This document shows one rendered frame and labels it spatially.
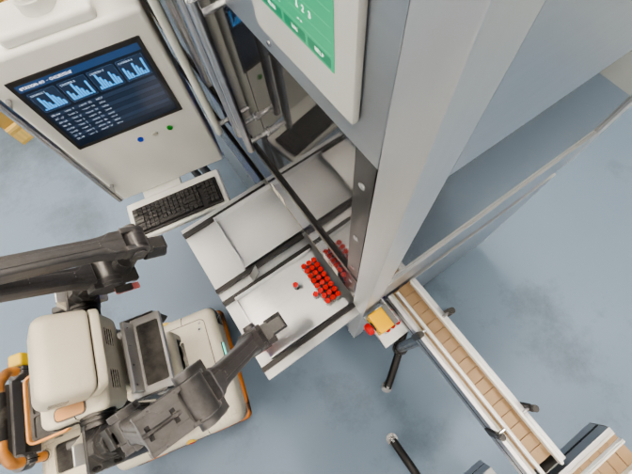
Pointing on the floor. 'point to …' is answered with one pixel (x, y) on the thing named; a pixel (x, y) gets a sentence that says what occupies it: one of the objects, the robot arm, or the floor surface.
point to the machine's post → (433, 120)
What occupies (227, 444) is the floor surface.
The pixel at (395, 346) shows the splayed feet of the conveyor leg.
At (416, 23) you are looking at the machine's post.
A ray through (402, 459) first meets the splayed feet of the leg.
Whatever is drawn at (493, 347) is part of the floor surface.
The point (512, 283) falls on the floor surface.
